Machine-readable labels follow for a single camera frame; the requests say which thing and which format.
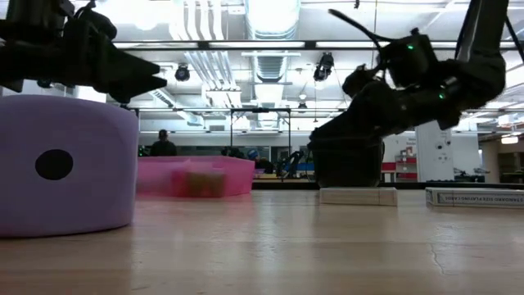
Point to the purple foam die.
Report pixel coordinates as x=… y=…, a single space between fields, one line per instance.
x=102 y=184

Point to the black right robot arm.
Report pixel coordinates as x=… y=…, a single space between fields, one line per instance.
x=483 y=61

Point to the pink translucent plastic bin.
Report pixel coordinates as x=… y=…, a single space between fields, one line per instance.
x=237 y=172

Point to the black round pot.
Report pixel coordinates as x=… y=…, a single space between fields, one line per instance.
x=348 y=164

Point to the silver ventilation duct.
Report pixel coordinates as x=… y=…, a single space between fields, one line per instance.
x=272 y=16

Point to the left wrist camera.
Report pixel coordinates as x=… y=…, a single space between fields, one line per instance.
x=98 y=24

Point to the white wooden block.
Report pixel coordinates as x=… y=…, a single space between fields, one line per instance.
x=356 y=196

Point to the red storage shelf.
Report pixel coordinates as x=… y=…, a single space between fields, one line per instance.
x=405 y=166

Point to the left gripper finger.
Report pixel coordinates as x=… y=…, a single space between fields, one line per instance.
x=127 y=90
x=123 y=65

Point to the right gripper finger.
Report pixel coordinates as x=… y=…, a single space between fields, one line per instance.
x=368 y=121

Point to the black background rig frame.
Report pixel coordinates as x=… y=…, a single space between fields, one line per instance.
x=262 y=110

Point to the blue playing card deck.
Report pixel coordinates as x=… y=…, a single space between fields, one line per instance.
x=475 y=198

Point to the black background robot arm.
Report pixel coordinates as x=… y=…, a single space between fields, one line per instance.
x=292 y=160

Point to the black ceiling camera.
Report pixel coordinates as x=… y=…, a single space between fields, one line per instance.
x=182 y=73
x=324 y=65
x=44 y=84

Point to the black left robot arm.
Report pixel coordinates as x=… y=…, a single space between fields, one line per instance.
x=28 y=49

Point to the small green toy brick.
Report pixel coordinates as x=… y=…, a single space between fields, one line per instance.
x=206 y=184

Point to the black metal table frame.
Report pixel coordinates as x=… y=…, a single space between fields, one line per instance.
x=409 y=185

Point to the person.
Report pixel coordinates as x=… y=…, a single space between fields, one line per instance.
x=262 y=164
x=163 y=147

